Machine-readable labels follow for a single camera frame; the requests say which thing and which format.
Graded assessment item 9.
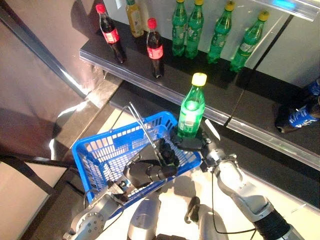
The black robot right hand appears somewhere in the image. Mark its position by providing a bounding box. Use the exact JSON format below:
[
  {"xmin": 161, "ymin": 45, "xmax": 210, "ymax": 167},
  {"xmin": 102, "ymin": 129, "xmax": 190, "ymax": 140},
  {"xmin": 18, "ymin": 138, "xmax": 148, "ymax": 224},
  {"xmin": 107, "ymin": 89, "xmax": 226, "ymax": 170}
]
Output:
[{"xmin": 169, "ymin": 119, "xmax": 221, "ymax": 161}]

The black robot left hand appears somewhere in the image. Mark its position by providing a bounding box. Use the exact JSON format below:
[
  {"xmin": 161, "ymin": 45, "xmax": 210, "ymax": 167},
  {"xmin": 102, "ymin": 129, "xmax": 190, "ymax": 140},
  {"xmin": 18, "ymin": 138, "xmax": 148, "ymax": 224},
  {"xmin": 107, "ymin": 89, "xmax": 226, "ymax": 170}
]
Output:
[{"xmin": 122, "ymin": 137, "xmax": 181, "ymax": 187}]

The green soda bottle yellow cap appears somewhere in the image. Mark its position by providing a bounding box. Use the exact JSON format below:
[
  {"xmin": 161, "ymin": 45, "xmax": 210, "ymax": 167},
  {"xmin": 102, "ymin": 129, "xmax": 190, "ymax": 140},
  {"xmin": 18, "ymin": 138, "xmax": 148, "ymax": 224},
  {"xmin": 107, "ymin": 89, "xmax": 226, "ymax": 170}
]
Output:
[
  {"xmin": 184, "ymin": 0, "xmax": 205, "ymax": 60},
  {"xmin": 176, "ymin": 72, "xmax": 208, "ymax": 140},
  {"xmin": 206, "ymin": 1, "xmax": 237, "ymax": 65},
  {"xmin": 171, "ymin": 0, "xmax": 188, "ymax": 57},
  {"xmin": 229, "ymin": 10, "xmax": 270, "ymax": 73}
]

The metal wire basket handle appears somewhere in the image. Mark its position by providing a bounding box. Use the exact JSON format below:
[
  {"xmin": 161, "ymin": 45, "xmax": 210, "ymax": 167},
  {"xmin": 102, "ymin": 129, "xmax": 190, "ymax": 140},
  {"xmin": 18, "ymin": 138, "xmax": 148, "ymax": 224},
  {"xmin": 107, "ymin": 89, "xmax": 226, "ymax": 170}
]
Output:
[{"xmin": 121, "ymin": 101, "xmax": 166, "ymax": 167}]

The blue plastic shopping basket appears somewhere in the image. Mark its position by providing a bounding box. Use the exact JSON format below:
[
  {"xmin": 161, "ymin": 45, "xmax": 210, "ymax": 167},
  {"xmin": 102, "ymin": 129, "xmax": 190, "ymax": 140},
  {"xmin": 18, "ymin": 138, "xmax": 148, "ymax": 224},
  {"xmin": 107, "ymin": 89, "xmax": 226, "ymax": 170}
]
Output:
[{"xmin": 71, "ymin": 111, "xmax": 203, "ymax": 221}]

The silver robot right leg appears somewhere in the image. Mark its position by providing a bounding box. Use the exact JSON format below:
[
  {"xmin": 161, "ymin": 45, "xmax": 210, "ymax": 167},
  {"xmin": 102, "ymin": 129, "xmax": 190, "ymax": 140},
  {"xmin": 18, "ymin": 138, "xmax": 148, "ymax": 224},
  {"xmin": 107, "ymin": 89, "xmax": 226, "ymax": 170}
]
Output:
[{"xmin": 184, "ymin": 196, "xmax": 227, "ymax": 240}]

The black base shelf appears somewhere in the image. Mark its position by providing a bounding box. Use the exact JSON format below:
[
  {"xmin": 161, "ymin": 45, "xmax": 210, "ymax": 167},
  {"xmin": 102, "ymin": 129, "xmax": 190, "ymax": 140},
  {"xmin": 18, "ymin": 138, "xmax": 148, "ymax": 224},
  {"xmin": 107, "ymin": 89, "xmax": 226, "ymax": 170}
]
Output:
[{"xmin": 108, "ymin": 82, "xmax": 320, "ymax": 208}]

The dark reflective floor plinth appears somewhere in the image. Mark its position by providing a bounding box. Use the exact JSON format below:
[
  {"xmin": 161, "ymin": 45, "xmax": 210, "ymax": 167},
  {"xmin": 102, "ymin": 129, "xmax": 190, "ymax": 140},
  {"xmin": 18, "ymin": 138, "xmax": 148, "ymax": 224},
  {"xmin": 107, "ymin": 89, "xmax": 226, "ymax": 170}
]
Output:
[{"xmin": 53, "ymin": 74, "xmax": 123, "ymax": 156}]

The cola bottle red cap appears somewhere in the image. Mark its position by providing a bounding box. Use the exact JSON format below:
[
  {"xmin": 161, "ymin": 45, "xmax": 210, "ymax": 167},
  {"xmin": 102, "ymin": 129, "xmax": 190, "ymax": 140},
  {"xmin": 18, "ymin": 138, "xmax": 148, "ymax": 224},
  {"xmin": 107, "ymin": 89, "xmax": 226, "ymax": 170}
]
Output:
[
  {"xmin": 146, "ymin": 17, "xmax": 166, "ymax": 79},
  {"xmin": 95, "ymin": 3, "xmax": 128, "ymax": 65}
]

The small cola bottle blue label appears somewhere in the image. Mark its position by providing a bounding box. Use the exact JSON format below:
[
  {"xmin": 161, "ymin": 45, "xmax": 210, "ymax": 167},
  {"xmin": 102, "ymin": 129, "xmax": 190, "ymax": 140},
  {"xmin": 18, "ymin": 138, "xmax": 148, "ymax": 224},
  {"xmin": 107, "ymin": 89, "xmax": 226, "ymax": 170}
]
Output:
[
  {"xmin": 306, "ymin": 77, "xmax": 320, "ymax": 97},
  {"xmin": 274, "ymin": 96, "xmax": 320, "ymax": 134}
]

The black shelf upright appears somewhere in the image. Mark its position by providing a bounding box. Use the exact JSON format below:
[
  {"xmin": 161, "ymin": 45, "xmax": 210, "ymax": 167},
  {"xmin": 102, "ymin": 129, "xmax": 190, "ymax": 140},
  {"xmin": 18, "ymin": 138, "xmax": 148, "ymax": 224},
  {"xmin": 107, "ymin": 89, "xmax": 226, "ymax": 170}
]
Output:
[{"xmin": 252, "ymin": 14, "xmax": 296, "ymax": 72}]

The yellow tea bottle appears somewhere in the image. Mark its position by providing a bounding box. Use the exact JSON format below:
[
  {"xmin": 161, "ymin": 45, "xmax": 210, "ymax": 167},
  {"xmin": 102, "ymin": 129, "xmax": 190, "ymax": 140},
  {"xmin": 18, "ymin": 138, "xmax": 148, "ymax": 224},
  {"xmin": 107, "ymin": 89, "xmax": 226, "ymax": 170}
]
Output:
[{"xmin": 125, "ymin": 0, "xmax": 145, "ymax": 38}]

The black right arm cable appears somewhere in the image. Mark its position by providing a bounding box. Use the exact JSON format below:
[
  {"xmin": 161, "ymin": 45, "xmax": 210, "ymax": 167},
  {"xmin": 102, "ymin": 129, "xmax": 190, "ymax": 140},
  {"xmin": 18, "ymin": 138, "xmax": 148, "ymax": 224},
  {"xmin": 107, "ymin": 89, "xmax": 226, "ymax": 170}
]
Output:
[{"xmin": 211, "ymin": 169, "xmax": 257, "ymax": 236}]

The black metal frame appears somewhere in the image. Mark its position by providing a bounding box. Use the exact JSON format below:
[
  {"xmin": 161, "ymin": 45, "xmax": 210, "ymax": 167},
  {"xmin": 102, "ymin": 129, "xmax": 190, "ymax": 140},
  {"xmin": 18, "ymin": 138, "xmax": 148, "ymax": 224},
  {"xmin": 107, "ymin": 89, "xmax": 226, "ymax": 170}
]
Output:
[{"xmin": 0, "ymin": 154, "xmax": 78, "ymax": 198}]

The grey metal side post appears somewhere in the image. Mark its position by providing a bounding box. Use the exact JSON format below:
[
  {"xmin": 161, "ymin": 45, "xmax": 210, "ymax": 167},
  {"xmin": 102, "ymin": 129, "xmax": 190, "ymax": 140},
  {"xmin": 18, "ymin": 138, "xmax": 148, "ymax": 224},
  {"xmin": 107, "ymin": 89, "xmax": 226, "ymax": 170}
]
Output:
[{"xmin": 0, "ymin": 4, "xmax": 90, "ymax": 97}]

